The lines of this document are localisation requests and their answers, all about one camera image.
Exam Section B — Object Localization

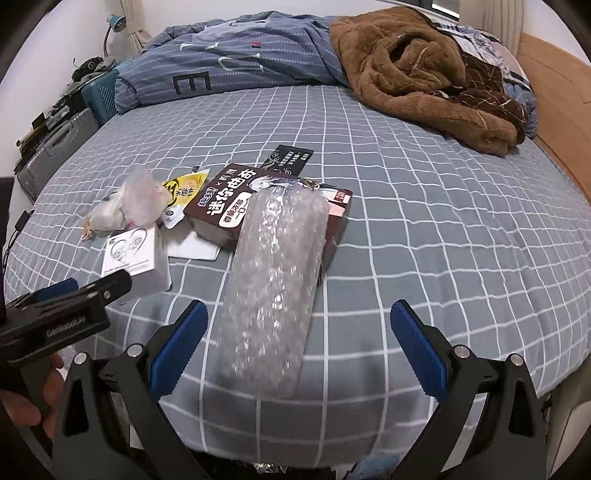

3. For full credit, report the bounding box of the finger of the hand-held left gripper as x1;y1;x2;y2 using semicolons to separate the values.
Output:
69;270;133;306
4;278;80;309

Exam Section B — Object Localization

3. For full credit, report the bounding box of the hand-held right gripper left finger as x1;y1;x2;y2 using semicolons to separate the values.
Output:
52;299;209;480

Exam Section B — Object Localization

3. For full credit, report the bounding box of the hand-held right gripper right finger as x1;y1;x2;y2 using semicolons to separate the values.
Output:
390;299;555;480

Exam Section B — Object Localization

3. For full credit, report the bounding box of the white earphone box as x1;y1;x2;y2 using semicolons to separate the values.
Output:
100;225;171;291

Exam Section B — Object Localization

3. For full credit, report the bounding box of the white paper sheet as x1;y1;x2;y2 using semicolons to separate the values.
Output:
166;226;222;260

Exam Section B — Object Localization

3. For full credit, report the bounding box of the translucent plastic bag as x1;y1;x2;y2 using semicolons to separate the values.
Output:
121;166;172;224

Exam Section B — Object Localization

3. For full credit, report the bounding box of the clear bubble wrap sheet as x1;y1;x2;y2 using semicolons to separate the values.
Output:
217;182;331;400

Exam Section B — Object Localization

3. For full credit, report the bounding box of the yellow snack wrapper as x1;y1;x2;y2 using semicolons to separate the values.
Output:
157;168;209;228

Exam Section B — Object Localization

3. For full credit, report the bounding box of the brown printed cardboard box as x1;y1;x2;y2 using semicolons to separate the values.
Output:
183;162;354;271

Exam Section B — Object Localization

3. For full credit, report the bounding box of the person's left hand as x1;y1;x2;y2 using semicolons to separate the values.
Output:
0;353;65;439

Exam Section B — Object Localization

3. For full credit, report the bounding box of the grey checked bed sheet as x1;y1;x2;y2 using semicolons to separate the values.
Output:
2;83;591;467

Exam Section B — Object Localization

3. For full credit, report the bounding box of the grey hard suitcase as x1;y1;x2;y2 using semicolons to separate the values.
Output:
14;108;100;204

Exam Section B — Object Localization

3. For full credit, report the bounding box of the teal hard suitcase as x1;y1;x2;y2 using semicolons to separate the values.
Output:
81;69;121;127

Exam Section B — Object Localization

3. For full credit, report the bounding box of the black printed card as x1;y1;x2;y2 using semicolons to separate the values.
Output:
260;144;311;178

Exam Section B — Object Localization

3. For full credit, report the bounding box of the pile of dark clutter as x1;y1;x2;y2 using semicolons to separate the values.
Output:
69;55;116;81

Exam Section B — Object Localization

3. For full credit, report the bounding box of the beige tied curtain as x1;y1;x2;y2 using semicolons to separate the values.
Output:
119;0;160;61

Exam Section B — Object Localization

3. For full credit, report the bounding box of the teal desk lamp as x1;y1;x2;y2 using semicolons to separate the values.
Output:
104;13;127;61

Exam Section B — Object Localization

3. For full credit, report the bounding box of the brown fleece blanket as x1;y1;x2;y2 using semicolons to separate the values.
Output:
329;6;529;155

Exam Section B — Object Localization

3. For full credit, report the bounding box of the blue striped duvet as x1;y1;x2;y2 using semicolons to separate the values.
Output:
113;11;356;116

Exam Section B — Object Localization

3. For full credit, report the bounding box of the wooden headboard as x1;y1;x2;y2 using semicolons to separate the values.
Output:
517;32;591;204

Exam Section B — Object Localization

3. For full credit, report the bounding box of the blue white patterned pillow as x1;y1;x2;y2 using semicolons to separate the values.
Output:
434;23;539;139

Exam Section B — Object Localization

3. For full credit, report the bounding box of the white pleated curtain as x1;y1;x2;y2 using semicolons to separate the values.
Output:
480;0;522;51

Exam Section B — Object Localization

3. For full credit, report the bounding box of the dark framed window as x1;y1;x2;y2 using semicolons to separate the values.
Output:
431;0;462;21

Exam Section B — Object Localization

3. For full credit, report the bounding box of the black charger cable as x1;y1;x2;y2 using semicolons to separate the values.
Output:
4;210;35;259

